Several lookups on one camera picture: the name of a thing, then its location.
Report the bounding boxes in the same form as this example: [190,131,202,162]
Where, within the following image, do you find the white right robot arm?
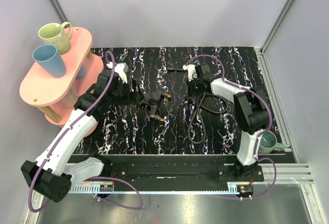
[183,64,272,181]

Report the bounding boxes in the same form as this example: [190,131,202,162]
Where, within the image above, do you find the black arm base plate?
[107,163,264,183]

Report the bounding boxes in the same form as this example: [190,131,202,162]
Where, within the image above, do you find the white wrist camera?
[182,64,198,82]
[106,62,129,84]

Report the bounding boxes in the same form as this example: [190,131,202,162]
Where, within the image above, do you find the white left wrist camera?
[106,62,129,84]

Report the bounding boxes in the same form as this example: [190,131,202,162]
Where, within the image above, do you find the teal ceramic mug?
[258,130,285,155]

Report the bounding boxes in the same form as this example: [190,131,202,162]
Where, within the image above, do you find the black marble pattern mat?
[75,47,265,155]

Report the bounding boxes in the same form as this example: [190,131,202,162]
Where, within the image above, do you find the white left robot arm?
[21,64,141,203]

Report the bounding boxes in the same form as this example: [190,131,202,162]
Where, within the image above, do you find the blue plastic cup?
[32,44,66,78]
[76,65,86,79]

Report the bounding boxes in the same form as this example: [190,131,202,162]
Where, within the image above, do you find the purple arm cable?
[27,50,144,213]
[186,54,278,201]

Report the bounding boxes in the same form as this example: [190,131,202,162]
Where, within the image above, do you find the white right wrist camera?
[182,64,198,82]

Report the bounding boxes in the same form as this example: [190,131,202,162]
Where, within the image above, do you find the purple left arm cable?
[27,50,144,213]

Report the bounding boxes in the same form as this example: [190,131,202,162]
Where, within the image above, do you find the pink two-tier wooden shelf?
[20,27,103,127]

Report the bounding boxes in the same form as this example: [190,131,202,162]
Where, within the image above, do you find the aluminium frame rail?
[34,162,316,195]

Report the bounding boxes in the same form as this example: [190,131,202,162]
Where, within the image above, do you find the grey faucet with brass fittings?
[141,90,171,122]

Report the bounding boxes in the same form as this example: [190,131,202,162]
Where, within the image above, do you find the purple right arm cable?
[186,54,278,201]

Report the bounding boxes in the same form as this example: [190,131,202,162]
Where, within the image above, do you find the green ceramic mug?
[38,22,72,54]

